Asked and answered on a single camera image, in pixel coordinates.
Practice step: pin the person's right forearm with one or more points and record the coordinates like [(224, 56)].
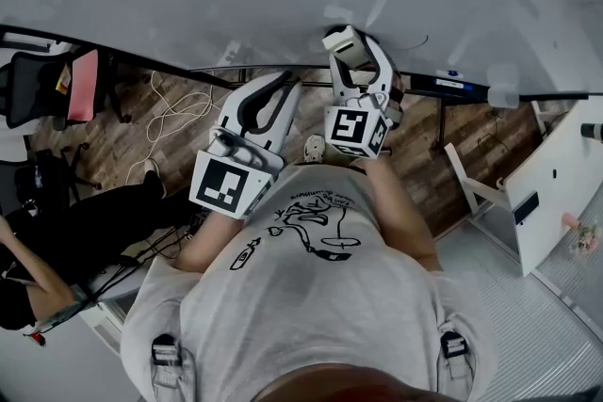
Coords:
[(400, 216)]

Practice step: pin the white desk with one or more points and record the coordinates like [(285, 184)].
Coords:
[(556, 165)]

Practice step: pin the white eraser block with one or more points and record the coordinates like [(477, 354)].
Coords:
[(346, 47)]

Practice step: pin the translucent plastic cup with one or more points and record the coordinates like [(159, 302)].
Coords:
[(504, 87)]

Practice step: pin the person's face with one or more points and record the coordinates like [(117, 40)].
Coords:
[(344, 386)]

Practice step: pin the person's grey printed t-shirt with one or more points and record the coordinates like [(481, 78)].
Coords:
[(301, 306)]

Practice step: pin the black phone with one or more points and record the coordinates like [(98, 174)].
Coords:
[(526, 207)]

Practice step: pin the black tumbler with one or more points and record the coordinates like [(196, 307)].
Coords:
[(592, 131)]

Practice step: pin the white cabinet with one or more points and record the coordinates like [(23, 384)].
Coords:
[(106, 325)]

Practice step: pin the black backpack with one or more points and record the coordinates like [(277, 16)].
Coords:
[(47, 174)]

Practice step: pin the pink flower bunch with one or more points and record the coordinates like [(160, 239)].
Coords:
[(584, 235)]

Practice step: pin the person's left shoe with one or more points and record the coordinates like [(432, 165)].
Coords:
[(314, 148)]

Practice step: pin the black office chair pink seat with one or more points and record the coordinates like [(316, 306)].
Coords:
[(85, 85)]

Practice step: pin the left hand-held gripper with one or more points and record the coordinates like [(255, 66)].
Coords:
[(219, 183)]

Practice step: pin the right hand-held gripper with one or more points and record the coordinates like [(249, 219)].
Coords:
[(351, 127)]

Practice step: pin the person's right hand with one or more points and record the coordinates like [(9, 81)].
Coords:
[(396, 101)]

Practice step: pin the person's left forearm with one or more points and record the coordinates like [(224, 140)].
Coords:
[(207, 245)]

